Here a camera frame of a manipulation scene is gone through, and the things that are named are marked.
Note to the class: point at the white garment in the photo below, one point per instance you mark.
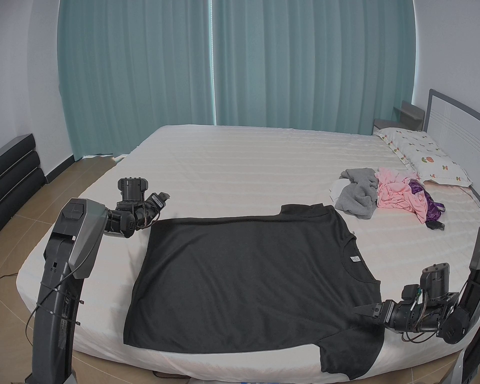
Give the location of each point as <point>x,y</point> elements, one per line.
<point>336,191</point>

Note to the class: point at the black T-shirt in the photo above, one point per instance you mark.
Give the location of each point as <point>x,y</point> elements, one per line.
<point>243,281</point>

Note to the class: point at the grey garment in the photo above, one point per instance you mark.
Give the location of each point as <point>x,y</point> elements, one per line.
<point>356,198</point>

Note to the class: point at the white printed pillow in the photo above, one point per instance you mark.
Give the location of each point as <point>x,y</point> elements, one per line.
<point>423,155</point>

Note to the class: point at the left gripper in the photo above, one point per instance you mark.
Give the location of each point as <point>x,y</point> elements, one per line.
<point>157,204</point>

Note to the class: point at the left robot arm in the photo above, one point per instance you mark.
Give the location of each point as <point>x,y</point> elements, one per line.
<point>78,232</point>

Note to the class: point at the black chest of drawers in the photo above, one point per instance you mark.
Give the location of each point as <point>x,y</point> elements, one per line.
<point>18,176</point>

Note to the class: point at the blue-green curtain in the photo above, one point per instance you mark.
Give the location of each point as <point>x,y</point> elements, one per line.
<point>311,67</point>
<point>138,75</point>

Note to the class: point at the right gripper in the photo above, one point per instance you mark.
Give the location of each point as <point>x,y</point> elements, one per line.
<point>390,317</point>

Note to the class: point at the pink garment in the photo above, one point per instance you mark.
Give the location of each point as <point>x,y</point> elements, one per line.
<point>395,197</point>

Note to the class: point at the small black garment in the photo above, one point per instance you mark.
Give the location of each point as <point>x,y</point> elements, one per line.
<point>435,225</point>

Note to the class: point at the purple garment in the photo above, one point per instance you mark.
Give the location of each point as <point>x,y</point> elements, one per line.
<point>431,210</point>

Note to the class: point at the bed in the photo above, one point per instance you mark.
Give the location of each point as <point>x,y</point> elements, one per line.
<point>243,168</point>

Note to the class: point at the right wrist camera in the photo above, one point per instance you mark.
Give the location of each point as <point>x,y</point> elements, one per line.
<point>411,292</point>

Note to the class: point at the grey bedside table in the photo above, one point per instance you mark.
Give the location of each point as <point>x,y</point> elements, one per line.
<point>407,114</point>

